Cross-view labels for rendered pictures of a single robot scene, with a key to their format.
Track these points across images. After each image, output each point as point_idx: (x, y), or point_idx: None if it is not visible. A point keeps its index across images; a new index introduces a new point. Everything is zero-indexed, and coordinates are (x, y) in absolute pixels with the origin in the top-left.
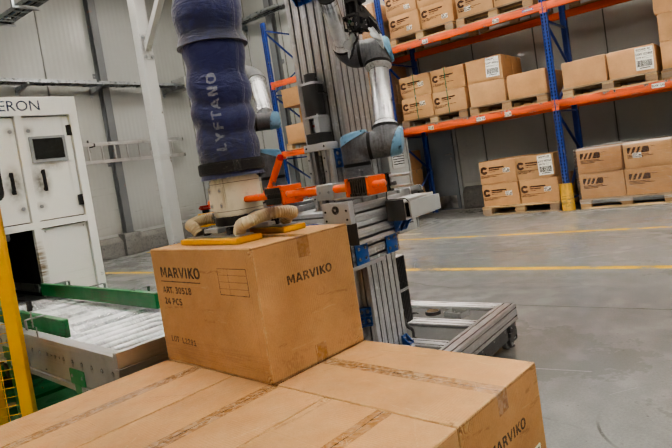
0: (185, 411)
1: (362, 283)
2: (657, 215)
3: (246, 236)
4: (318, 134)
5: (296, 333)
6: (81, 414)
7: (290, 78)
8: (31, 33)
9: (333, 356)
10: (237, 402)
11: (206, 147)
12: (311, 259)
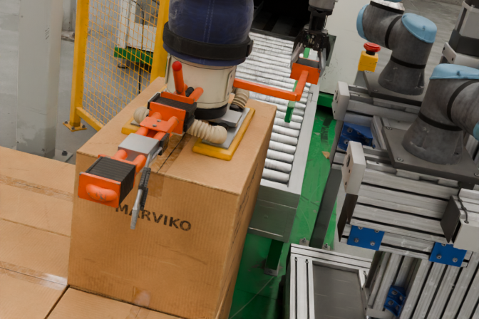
0: (8, 241)
1: (415, 263)
2: None
3: (135, 130)
4: (458, 38)
5: (111, 260)
6: (12, 179)
7: None
8: None
9: (153, 311)
10: (24, 270)
11: (169, 3)
12: (160, 204)
